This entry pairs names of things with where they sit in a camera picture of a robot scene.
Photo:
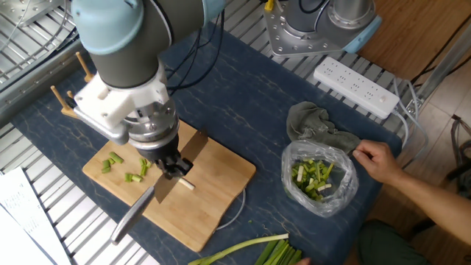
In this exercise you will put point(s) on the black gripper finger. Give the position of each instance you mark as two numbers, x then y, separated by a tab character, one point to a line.
184	165
171	171

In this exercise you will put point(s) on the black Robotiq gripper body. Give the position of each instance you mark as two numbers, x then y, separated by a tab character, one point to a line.
160	151

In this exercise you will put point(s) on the scallion stalk with white root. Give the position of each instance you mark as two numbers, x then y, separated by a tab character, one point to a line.
187	183

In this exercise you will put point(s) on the steel cleaver knife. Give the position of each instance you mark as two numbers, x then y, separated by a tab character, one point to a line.
130	221

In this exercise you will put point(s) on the clear plastic bag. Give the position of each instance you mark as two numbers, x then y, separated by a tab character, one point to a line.
344	184

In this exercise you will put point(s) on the person's right forearm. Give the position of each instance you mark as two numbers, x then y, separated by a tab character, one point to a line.
438	210

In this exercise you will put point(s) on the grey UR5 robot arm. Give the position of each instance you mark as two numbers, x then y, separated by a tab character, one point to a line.
125	55

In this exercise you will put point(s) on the person's left hand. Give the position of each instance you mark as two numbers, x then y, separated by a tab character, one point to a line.
304	262

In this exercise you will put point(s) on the person's right hand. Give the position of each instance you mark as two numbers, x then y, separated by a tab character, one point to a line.
379	162

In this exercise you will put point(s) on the green cut scallion piece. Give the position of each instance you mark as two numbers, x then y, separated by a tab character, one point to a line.
128	177
142	161
148	164
116	157
106	163
106	170
137	178
143	170

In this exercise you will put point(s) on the bamboo cutting board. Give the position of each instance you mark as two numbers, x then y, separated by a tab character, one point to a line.
198	217

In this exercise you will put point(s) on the dark blue marbled mat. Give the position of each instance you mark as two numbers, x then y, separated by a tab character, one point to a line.
239	92

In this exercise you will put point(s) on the long whole scallion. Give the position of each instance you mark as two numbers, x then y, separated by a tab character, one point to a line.
250	243

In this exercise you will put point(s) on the wooden peg rack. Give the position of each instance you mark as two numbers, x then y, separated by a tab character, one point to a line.
64	110

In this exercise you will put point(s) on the green scallion leaf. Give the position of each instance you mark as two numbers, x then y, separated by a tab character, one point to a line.
281	255
266	254
295	257

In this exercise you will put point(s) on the chopped scallion heap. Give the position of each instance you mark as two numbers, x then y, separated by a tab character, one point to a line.
311	180

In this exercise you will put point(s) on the grey crumpled cloth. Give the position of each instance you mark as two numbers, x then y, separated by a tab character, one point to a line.
312	121

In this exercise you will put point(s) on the white printed paper sheet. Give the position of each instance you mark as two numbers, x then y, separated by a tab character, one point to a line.
25	210

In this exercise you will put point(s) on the white plain paper sheet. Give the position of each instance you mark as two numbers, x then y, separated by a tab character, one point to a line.
14	246

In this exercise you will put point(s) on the yellow plastic clip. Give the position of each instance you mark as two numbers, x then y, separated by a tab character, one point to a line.
269	5

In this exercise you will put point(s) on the white power strip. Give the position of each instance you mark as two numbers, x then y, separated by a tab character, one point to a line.
353	86

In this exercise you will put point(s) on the silver perforated metal plate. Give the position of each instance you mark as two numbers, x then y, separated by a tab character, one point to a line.
29	11

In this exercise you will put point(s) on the green trouser leg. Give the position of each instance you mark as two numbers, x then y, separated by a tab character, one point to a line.
386	246

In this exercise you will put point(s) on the brown wooden desk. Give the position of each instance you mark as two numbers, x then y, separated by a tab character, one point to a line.
412	33

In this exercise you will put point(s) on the grey metal rail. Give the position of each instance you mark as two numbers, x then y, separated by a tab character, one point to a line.
33	88

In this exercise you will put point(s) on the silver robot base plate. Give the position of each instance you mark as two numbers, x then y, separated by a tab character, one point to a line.
290	44

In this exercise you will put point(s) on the silver aluminium frame post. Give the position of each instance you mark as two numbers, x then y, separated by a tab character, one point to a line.
441	66

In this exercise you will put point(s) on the black chair frame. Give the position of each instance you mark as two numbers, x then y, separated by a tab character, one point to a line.
466	173

